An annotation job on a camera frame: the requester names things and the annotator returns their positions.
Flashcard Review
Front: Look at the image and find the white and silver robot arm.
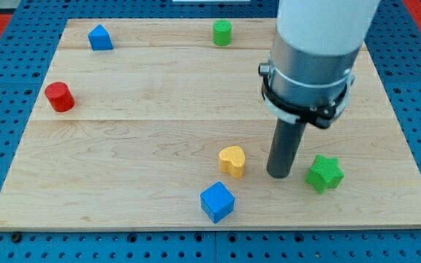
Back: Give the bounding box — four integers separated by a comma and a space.
258, 0, 379, 129

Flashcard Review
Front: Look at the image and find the yellow wooden heart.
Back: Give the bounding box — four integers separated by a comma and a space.
219, 146, 246, 178

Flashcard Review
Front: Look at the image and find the blue wooden cube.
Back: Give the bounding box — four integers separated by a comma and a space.
200, 181, 235, 224

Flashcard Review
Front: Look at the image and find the light wooden board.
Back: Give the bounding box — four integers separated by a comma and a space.
0, 18, 421, 232

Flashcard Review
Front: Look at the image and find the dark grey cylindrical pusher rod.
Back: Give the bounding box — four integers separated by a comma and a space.
266, 119, 306, 179

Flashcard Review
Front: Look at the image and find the green wooden cylinder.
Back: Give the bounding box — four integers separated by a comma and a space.
213, 20, 232, 46

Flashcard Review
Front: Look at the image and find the green wooden star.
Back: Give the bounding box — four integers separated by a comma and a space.
305, 154, 344, 194

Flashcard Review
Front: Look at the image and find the blue wooden house-shaped block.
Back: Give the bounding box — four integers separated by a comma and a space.
88, 24, 113, 51

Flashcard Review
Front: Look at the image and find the red wooden cylinder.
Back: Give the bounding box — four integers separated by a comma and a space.
45, 82, 75, 112

